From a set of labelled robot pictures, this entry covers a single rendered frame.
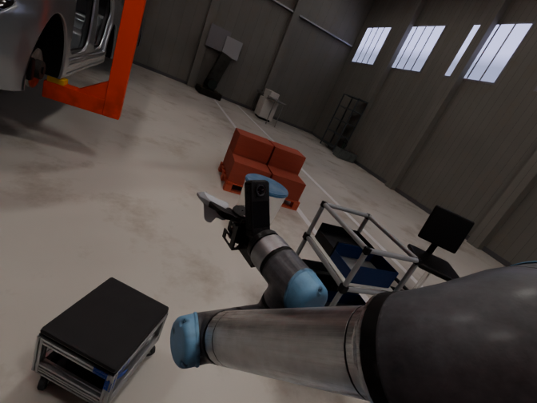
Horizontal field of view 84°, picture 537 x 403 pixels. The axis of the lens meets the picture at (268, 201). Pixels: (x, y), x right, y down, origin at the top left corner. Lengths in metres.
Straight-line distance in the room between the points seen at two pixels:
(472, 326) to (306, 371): 0.15
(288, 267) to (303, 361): 0.23
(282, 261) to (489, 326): 0.35
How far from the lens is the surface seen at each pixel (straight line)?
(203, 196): 0.67
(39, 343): 1.59
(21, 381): 1.81
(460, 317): 0.24
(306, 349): 0.30
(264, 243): 0.55
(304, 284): 0.49
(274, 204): 2.93
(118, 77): 3.55
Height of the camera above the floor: 1.50
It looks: 20 degrees down
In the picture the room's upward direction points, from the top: 24 degrees clockwise
